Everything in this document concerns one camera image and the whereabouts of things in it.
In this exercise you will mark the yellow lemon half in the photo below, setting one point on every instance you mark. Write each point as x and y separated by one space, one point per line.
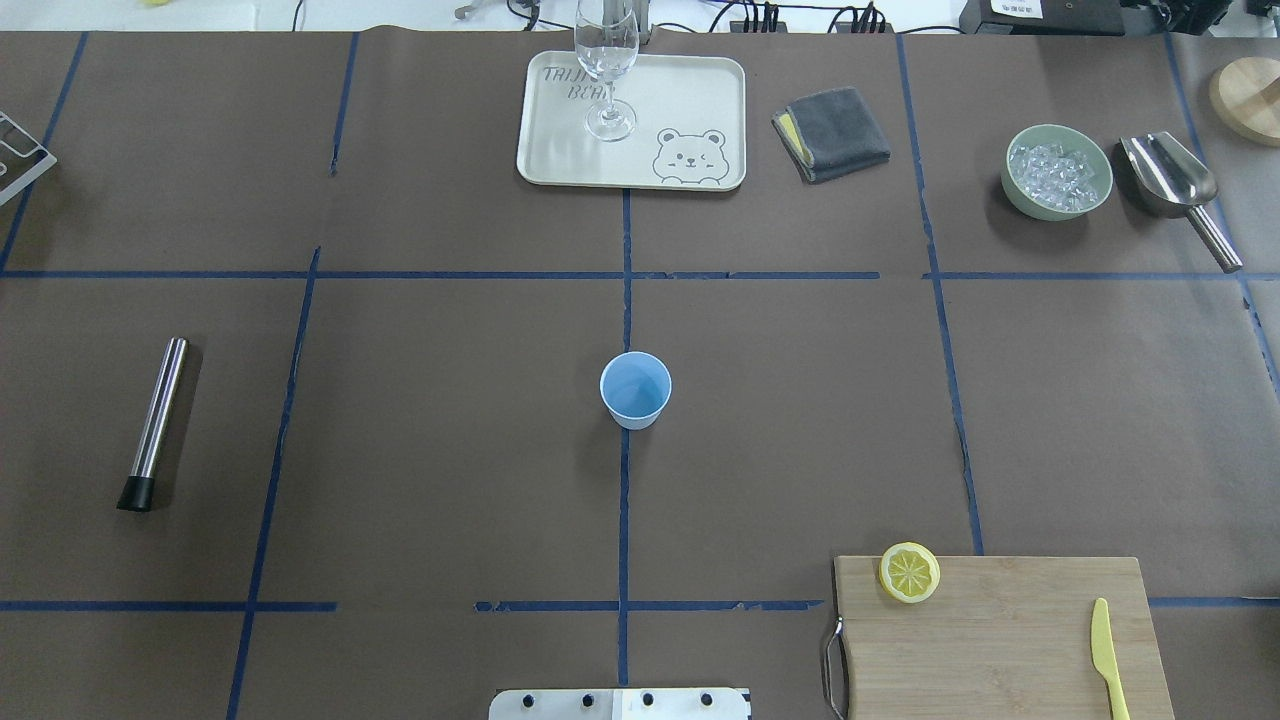
908 572

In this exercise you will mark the steel muddler black tip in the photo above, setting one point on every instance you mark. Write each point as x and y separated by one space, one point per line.
138 491

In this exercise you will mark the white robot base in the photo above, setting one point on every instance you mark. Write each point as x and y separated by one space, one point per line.
623 703

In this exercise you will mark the blue paper cup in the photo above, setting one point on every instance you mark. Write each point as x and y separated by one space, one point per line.
635 388

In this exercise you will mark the wooden cup stand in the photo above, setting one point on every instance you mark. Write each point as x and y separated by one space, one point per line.
1245 95

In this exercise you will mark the cream bear tray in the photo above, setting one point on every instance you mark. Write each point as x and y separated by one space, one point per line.
690 134

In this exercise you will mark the grey folded cloth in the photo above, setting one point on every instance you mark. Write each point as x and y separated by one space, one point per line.
831 134

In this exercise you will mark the clear wine glass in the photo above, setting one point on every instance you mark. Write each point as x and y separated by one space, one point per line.
606 36

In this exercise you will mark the green bowl of ice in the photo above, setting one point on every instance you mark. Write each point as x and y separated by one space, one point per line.
1054 173

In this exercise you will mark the bamboo cutting board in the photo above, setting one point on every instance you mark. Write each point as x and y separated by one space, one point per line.
1004 637

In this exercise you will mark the yellow plastic knife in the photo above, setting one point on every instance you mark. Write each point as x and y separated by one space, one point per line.
1103 655

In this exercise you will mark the steel ice scoop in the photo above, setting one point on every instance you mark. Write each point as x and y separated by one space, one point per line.
1174 183

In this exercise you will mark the white wire cup rack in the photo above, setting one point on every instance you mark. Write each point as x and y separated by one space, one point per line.
23 159

